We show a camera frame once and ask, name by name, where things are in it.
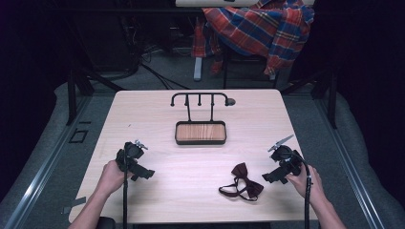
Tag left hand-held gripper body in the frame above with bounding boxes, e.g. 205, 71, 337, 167
115, 139, 149, 175

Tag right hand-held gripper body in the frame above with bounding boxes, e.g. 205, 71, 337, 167
267, 134, 304, 177

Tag person's left hand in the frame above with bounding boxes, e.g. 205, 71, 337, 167
96, 159, 134, 198

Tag person's right hand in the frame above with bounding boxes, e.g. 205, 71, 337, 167
285, 164, 327, 205

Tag dark red bow tie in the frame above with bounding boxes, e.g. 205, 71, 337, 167
218, 162, 265, 202

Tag dark seat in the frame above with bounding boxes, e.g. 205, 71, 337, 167
96, 216, 117, 229

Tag black tape rectangle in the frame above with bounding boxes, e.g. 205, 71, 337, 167
68, 128, 90, 144

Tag grey tape strip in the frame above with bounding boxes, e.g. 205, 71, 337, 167
61, 196, 88, 215

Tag black rack with wooden tray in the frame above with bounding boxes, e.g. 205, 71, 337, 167
170, 92, 237, 146

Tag black metal stand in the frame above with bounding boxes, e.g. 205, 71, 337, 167
65, 65, 126, 127
280, 67, 339, 130

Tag white table leg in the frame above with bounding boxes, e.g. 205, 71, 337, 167
193, 56, 203, 82

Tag black metal chair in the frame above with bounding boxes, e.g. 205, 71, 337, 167
219, 44, 280, 91

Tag red blue plaid cloth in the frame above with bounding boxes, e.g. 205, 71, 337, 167
191, 0, 316, 76

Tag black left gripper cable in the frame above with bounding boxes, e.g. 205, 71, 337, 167
122, 146, 130, 229

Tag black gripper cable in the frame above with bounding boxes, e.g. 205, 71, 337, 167
281, 150, 313, 229
122, 146, 130, 229

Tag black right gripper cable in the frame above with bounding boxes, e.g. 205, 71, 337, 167
281, 150, 313, 229

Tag aluminium floor rail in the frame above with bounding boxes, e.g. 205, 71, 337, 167
313, 94, 387, 229
2, 94, 94, 229

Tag black floor cables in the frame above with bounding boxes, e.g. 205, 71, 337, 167
108, 47, 193, 91

